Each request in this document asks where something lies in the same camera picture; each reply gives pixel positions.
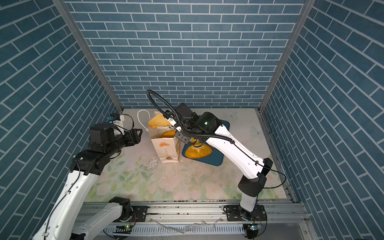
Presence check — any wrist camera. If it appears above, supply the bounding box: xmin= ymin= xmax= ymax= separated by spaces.
xmin=176 ymin=103 xmax=199 ymax=125
xmin=89 ymin=114 xmax=124 ymax=150

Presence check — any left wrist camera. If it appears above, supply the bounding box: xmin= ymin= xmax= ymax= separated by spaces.
xmin=89 ymin=114 xmax=124 ymax=150

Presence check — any large seeded oval loaf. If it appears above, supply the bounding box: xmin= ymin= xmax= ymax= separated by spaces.
xmin=185 ymin=144 xmax=213 ymax=159

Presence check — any triangular toast bread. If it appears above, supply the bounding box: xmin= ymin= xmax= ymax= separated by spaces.
xmin=148 ymin=113 xmax=172 ymax=129

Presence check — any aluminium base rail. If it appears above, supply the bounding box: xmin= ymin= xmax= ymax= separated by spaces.
xmin=52 ymin=201 xmax=319 ymax=240

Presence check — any white paper bread bag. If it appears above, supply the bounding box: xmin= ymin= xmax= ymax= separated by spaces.
xmin=137 ymin=110 xmax=180 ymax=164

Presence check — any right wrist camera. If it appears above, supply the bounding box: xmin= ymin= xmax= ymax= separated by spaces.
xmin=176 ymin=103 xmax=199 ymax=125

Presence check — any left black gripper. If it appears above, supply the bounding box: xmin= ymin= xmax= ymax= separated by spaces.
xmin=105 ymin=127 xmax=143 ymax=159

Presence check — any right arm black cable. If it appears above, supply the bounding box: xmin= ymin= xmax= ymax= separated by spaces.
xmin=146 ymin=89 xmax=287 ymax=190

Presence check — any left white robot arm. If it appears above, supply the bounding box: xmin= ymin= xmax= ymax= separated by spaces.
xmin=33 ymin=123 xmax=143 ymax=240

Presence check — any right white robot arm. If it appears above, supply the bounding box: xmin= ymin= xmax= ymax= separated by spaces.
xmin=166 ymin=111 xmax=273 ymax=221

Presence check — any dark teal tray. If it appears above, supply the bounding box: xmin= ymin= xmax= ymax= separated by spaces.
xmin=182 ymin=112 xmax=230 ymax=166

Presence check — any large twisted ring bread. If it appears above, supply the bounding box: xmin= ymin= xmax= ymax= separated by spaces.
xmin=162 ymin=130 xmax=176 ymax=138

